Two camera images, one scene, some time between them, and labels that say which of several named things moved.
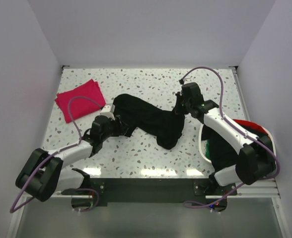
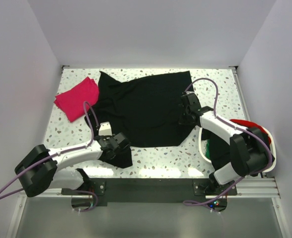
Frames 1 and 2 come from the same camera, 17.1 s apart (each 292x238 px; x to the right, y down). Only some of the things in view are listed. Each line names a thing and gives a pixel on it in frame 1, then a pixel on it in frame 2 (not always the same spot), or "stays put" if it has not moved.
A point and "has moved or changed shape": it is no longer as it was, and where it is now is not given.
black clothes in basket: x=222 y=156 stays put
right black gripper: x=179 y=96 → x=182 y=121
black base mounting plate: x=156 y=191 stays put
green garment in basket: x=207 y=149 stays put
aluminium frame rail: x=267 y=188 stays put
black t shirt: x=166 y=126 has moved or changed shape
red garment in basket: x=252 y=125 stays put
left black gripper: x=120 y=127 → x=108 y=137
